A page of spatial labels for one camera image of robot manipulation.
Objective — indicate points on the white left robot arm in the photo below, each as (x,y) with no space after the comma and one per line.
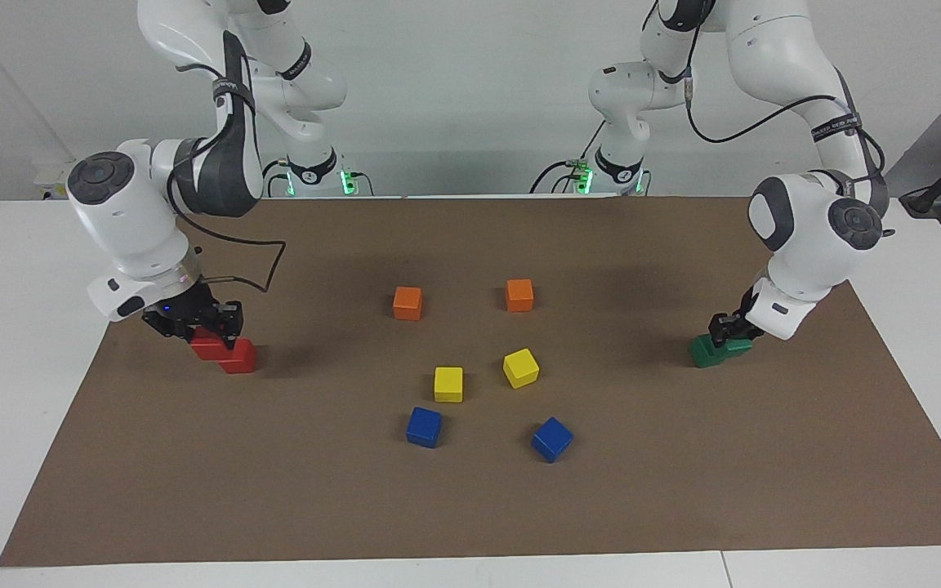
(805,245)

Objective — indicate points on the brown table mat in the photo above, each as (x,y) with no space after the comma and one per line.
(193,449)

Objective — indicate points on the white power box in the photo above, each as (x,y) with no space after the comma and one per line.
(50,189)

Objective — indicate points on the green wooden cube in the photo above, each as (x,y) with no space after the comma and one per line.
(738,349)
(703,354)

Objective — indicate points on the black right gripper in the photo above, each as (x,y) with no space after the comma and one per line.
(193,310)

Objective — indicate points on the orange wooden cube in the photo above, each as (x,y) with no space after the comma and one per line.
(519,295)
(408,303)

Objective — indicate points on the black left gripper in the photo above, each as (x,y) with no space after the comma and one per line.
(742,318)

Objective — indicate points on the blue wooden cube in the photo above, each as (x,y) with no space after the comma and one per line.
(551,439)
(424,426)

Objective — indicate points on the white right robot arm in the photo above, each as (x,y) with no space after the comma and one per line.
(127,220)

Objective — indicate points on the red wooden cube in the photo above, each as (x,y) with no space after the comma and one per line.
(242,359)
(205,349)

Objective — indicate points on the yellow wooden cube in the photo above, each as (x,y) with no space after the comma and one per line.
(448,384)
(520,367)

